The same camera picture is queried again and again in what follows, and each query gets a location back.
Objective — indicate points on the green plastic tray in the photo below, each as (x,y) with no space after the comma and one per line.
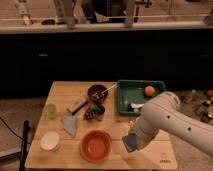
(132,91)

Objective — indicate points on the green translucent cup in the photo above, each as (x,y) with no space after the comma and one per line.
(49,111)

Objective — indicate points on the white spoon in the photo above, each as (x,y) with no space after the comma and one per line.
(99,95)

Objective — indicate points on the wooden table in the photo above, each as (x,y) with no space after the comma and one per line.
(158,155)

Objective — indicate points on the dark brown bowl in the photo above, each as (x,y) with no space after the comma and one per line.
(96,88)

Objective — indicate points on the orange ball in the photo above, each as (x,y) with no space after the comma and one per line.
(149,91)

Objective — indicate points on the black stand left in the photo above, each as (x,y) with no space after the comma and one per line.
(23,155)

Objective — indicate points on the white yellowish gripper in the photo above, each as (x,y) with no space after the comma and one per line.
(144,137)

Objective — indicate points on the small potted plant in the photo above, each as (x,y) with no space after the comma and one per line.
(94,111)

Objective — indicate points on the red bowl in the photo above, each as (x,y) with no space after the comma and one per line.
(95,146)

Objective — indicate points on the white handled brush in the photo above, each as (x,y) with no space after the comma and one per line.
(134,107)

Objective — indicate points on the white round container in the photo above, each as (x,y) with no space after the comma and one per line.
(50,141)

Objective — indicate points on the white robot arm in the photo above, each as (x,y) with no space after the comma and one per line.
(161,112)

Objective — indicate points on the blue sponge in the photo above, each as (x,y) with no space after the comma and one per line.
(130,142)

